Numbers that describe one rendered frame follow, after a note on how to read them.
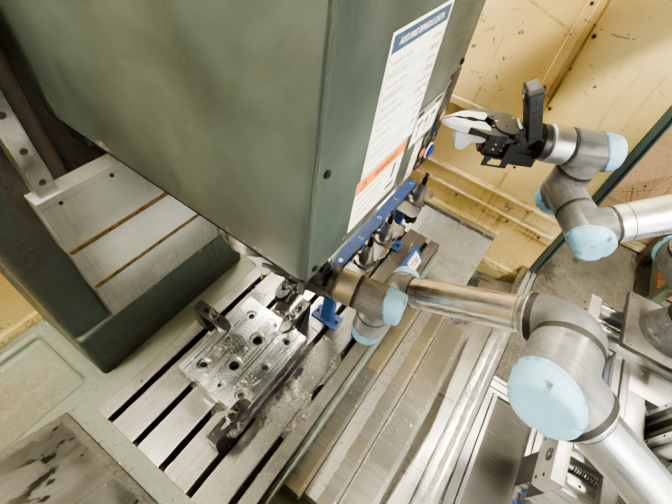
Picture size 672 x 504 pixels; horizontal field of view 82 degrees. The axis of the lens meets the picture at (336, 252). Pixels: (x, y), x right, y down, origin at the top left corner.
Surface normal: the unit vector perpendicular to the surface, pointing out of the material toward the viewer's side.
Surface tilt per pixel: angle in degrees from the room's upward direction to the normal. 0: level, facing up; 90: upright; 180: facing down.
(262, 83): 90
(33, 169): 90
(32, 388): 0
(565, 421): 88
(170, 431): 0
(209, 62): 90
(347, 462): 8
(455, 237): 24
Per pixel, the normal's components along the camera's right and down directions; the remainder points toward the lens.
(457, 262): -0.12, -0.32
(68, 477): 0.35, -0.80
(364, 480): 0.04, -0.53
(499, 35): -0.57, 0.60
